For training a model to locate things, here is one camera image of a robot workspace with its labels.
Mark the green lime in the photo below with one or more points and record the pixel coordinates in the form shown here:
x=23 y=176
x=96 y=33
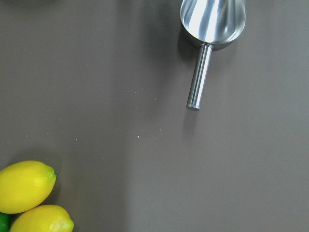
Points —
x=5 y=222

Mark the stainless steel ice scoop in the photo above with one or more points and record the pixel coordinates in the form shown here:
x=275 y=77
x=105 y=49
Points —
x=210 y=25

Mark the yellow lemon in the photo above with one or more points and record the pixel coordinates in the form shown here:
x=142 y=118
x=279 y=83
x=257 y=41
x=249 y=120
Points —
x=44 y=218
x=25 y=185

